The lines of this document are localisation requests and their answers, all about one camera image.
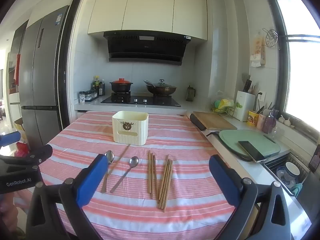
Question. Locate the sink dish basket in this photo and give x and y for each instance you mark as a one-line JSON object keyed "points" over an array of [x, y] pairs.
{"points": [[272, 166]]}

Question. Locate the steel spoon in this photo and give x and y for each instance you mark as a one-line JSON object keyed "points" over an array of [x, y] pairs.
{"points": [[109, 157], [134, 161]]}

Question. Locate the cream ribbed utensil box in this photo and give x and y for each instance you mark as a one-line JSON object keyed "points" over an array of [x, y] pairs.
{"points": [[130, 135]]}

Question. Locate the cardboard box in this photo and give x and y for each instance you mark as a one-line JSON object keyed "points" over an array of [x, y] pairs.
{"points": [[20, 130]]}

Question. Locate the wooden cutting board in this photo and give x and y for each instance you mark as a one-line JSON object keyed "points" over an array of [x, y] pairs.
{"points": [[215, 121]]}

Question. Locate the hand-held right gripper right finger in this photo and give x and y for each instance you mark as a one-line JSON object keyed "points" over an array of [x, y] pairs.
{"points": [[222, 177]]}

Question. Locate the teal cloth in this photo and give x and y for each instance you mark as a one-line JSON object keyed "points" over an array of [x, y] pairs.
{"points": [[297, 190]]}

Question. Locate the hanging wall calendar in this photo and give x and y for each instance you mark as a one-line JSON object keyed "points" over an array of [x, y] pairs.
{"points": [[257, 50]]}

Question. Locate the purple bottle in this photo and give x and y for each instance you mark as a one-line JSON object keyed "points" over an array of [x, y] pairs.
{"points": [[268, 123]]}

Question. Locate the window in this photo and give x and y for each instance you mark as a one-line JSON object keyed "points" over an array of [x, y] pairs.
{"points": [[302, 75]]}

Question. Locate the rack of spice jars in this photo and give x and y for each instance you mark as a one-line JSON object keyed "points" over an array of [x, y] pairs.
{"points": [[91, 95]]}

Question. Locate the glass wok lid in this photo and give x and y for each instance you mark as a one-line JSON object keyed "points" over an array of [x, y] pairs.
{"points": [[162, 83]]}

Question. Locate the dark sauce bottle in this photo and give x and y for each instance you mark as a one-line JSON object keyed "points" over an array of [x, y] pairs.
{"points": [[101, 88]]}

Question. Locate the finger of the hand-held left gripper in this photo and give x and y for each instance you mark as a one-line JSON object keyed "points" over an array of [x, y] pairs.
{"points": [[10, 138], [40, 153]]}

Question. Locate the red pot lid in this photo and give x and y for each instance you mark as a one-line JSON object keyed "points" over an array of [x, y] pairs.
{"points": [[121, 80]]}

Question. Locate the pink cup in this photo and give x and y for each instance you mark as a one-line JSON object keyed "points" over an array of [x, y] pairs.
{"points": [[261, 122]]}

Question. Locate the green cutting board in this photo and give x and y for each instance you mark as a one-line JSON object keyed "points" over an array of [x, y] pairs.
{"points": [[235, 136]]}

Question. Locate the pink striped tablecloth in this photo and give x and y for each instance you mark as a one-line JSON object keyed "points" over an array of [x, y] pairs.
{"points": [[140, 217]]}

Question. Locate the grey refrigerator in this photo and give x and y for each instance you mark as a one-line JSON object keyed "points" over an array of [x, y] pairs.
{"points": [[42, 80]]}

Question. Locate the white wall cabinet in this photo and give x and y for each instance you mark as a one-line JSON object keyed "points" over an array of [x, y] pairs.
{"points": [[147, 7]]}

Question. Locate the black range hood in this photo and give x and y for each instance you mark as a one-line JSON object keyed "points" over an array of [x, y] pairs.
{"points": [[147, 50]]}

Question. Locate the black gas stove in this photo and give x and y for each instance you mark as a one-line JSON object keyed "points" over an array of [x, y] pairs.
{"points": [[160, 102]]}

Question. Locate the bundle of wooden chopsticks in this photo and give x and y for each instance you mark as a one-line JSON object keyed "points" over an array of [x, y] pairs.
{"points": [[163, 177]]}

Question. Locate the dark wok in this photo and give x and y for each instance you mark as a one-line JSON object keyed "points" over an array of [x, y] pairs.
{"points": [[161, 90]]}

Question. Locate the white blue bowl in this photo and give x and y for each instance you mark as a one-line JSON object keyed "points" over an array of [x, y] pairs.
{"points": [[292, 169]]}

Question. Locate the garlic bulb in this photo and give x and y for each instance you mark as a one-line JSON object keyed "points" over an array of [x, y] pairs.
{"points": [[287, 122], [281, 119]]}

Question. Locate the red packages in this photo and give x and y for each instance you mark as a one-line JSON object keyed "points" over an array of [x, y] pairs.
{"points": [[22, 150]]}

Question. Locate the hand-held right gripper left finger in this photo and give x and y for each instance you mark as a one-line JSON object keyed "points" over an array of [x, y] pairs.
{"points": [[92, 177]]}

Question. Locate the black padded pouch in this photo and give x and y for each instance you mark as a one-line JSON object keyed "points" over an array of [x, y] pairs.
{"points": [[197, 122]]}

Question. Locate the white knife block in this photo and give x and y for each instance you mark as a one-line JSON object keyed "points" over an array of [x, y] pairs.
{"points": [[243, 107]]}

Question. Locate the yellow green plastic bags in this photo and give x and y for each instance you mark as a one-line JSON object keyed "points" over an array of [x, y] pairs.
{"points": [[223, 105]]}

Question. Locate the black smartphone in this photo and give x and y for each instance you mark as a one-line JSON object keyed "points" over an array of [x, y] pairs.
{"points": [[252, 151]]}

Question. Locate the white wall outlet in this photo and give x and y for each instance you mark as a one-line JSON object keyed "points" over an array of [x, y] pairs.
{"points": [[261, 96]]}

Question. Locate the yellow printed cup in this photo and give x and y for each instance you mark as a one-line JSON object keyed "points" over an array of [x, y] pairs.
{"points": [[253, 118]]}

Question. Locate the black clay pot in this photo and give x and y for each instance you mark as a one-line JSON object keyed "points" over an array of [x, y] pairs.
{"points": [[121, 87]]}

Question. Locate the phone on stand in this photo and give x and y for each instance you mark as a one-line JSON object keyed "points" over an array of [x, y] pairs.
{"points": [[314, 158]]}

